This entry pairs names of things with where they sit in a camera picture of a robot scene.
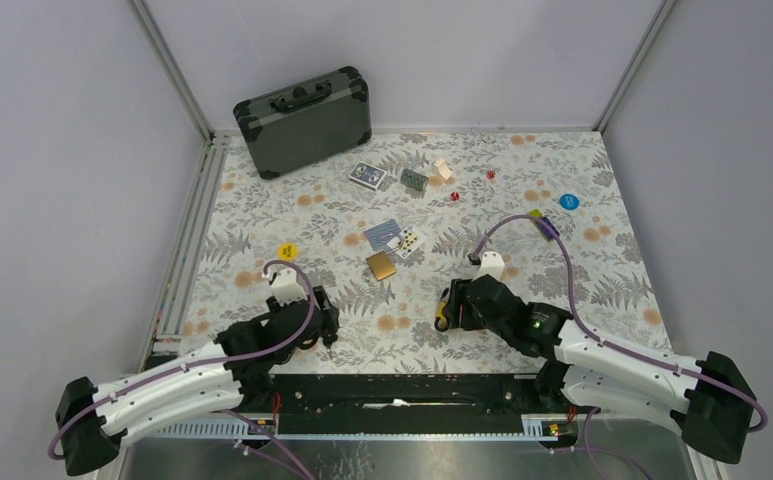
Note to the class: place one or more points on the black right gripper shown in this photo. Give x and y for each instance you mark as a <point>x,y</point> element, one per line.
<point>456,294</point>

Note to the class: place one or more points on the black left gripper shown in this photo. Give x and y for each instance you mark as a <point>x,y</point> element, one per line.
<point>330,323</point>

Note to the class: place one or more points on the yellow black padlock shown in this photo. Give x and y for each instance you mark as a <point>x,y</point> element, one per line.
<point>440,321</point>

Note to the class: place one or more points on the brass padlock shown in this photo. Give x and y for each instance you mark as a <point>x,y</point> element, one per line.
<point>381,265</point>

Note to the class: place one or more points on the black-headed keys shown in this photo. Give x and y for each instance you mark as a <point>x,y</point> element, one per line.
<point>328,348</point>

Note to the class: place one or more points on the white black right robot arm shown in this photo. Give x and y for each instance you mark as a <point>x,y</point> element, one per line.
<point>705,402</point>

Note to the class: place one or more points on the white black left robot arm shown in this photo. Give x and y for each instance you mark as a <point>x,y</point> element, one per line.
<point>95,421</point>

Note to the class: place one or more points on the face-up playing card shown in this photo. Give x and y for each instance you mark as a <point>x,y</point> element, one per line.
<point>404,243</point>

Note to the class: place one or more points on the yellow round token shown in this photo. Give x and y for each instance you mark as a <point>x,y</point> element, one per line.
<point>287,252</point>

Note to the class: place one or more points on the blue-backed playing card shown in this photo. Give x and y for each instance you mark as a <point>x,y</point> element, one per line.
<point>385,236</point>

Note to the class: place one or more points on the green purple building bricks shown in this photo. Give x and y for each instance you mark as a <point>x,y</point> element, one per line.
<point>544,225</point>

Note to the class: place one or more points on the small beige block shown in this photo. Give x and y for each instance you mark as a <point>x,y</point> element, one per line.
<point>442,169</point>

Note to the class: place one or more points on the grey green building brick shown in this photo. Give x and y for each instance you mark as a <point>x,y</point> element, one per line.
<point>414,180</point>

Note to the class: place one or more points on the blue card deck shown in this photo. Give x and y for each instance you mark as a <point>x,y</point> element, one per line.
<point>367,175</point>

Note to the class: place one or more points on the blue round token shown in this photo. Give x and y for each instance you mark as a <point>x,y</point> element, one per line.
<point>569,202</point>

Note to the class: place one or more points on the grey black hard case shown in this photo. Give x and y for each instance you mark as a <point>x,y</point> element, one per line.
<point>305,123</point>

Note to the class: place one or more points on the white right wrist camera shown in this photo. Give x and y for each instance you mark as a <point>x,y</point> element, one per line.
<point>491,264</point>

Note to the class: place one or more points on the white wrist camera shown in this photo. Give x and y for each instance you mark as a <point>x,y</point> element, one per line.
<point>286,288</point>
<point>491,264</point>

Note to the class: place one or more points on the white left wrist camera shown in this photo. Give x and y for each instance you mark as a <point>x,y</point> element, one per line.
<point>286,288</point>

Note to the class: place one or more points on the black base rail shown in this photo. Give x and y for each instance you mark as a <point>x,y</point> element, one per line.
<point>311,394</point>

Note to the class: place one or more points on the slotted cable duct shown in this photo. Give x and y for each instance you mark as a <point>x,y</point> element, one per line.
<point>407,425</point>

